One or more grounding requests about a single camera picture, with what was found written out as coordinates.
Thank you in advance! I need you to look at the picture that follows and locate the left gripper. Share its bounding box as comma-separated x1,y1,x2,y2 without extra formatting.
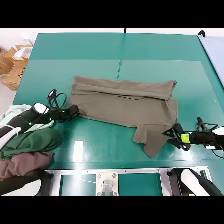
57,104,81,123

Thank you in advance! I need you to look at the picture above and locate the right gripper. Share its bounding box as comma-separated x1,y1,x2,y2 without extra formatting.
171,122,194,152

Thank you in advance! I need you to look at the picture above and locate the taupe T-shirt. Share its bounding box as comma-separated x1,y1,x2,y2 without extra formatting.
68,75,180,159

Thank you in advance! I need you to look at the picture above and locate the dark green garment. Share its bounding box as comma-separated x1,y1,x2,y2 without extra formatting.
0,127,64,161

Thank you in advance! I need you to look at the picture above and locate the brown cardboard box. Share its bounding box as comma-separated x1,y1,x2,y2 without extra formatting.
0,39,35,92

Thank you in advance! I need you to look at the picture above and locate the brown garment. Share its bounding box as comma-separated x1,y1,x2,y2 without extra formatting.
0,151,55,182

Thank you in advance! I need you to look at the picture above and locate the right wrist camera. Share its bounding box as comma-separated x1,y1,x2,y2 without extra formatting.
195,116,209,134

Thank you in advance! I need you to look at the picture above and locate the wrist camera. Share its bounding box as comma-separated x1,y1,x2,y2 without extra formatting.
47,88,60,110
195,116,209,134

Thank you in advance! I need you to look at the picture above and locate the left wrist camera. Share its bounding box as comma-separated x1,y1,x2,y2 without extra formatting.
47,88,60,110

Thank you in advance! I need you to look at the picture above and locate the silver frame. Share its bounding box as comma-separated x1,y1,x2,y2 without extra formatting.
42,166,212,197

